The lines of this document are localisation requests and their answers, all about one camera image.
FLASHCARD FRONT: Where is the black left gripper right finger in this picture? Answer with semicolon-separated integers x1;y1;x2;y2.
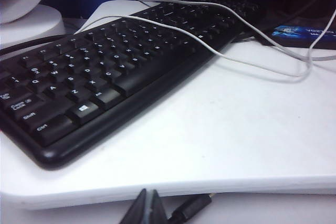
151;189;169;224

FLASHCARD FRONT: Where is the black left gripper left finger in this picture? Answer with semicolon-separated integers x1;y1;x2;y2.
122;188;152;224

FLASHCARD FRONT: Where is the white raised desk board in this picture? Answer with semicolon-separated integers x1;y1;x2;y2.
0;16;336;211

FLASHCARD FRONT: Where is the black computer keyboard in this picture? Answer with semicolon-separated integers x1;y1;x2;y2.
0;0;266;171

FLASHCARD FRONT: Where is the blue black box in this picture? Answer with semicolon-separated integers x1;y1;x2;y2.
271;24;336;50

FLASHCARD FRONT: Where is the black connector cable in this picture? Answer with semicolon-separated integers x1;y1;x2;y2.
167;193;213;224

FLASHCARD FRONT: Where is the thin white charger cable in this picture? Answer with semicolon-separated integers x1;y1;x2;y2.
75;15;336;84

